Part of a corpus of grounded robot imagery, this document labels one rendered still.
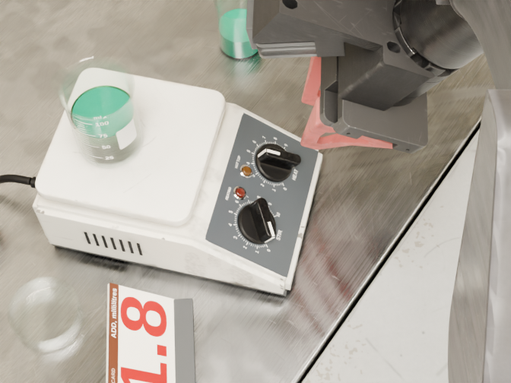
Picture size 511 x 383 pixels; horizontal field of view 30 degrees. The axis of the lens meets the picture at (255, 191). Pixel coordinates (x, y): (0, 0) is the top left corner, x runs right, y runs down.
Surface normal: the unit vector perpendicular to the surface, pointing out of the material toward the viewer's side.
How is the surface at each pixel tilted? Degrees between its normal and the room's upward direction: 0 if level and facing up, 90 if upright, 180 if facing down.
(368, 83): 97
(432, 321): 0
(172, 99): 0
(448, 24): 77
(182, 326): 0
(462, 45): 95
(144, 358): 40
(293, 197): 30
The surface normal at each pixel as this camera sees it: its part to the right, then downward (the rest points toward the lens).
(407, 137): 0.45, -0.32
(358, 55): -0.89, -0.21
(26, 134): -0.02, -0.50
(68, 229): -0.24, 0.84
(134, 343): 0.63, -0.42
